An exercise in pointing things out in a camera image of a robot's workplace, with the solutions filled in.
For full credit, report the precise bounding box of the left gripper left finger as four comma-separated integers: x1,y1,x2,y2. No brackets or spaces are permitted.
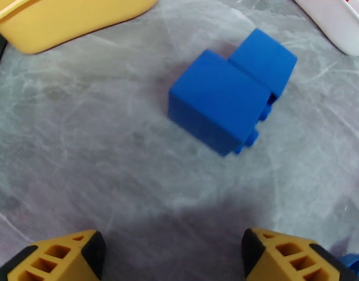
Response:
0,229,107,281

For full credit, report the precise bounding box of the yellow plastic container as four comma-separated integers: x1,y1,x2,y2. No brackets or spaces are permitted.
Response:
0,0,160,54

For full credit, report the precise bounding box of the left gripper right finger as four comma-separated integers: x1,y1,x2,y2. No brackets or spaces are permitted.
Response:
241,228,359,281

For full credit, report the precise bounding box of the blue lego brick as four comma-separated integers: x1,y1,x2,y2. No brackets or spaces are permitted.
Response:
339,253,359,281
227,28,298,99
168,49,271,157

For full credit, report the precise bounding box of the white plastic container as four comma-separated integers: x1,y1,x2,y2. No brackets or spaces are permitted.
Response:
289,0,359,57

